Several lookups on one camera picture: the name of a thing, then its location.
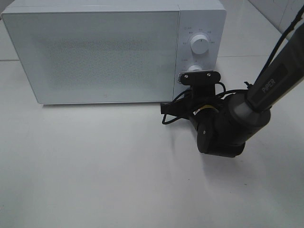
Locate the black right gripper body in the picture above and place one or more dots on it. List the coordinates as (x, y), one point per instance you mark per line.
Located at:
(208, 110)

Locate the white microwave knob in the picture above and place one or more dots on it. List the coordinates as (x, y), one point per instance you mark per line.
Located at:
(199, 43)
(194, 68)

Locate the white microwave door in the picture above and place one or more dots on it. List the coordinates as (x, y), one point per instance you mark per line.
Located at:
(79, 58)

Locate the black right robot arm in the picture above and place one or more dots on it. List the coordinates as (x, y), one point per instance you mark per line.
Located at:
(248, 110)

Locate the white microwave oven body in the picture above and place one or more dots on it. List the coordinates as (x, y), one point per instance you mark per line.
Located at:
(195, 16)

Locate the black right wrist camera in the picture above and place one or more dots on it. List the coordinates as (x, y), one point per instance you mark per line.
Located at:
(202, 83)

